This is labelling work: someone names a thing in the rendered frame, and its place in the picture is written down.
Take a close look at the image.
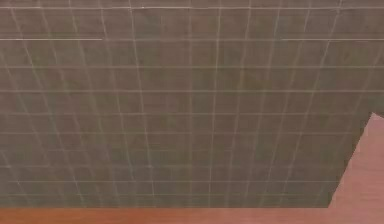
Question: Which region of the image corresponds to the pinkish brown wooden cabinet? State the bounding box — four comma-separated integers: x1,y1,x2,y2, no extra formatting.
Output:
327,112,384,210

